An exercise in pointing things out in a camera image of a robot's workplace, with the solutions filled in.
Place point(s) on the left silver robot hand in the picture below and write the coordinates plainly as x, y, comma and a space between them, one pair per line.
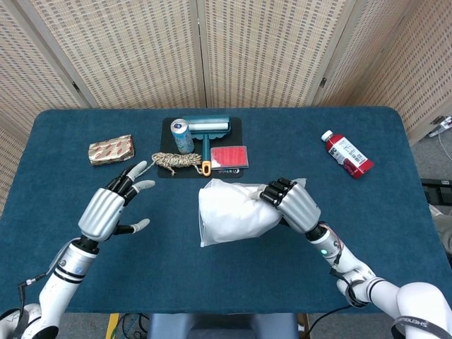
100, 213

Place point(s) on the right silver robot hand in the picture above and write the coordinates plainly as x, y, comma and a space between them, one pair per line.
296, 206

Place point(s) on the white towel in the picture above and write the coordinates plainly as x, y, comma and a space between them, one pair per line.
233, 226

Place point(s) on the frosted plastic zip bag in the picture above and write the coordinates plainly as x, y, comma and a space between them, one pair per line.
229, 212

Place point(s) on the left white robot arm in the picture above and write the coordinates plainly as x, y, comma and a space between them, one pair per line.
67, 275

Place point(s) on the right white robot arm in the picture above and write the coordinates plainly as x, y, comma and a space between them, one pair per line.
356, 265

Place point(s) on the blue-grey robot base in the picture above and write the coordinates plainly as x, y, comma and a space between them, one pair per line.
222, 326

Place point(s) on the gold foil wrapped packet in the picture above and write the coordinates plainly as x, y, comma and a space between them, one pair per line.
111, 150

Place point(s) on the red juice bottle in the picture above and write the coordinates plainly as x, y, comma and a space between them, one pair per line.
347, 153

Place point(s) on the red ink pad case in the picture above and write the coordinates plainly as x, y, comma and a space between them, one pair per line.
231, 156

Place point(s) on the black rectangular mat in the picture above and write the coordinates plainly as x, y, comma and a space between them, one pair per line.
236, 134

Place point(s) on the teal lint roller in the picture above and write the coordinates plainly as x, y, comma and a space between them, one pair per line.
206, 148

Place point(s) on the blue drink can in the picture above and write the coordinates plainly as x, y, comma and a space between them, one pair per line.
182, 139

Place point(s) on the yellow floor strip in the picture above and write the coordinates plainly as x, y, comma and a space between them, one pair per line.
112, 326

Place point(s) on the dark screen hinge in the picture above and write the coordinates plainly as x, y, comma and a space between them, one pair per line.
323, 81
76, 86

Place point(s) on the black floor box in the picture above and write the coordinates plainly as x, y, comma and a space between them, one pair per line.
438, 192

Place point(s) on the beige fabric bundle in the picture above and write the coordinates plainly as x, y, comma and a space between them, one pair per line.
443, 229

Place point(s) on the woven folding screen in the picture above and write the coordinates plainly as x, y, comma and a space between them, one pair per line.
123, 53

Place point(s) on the white power strip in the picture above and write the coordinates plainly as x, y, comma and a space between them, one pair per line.
443, 123

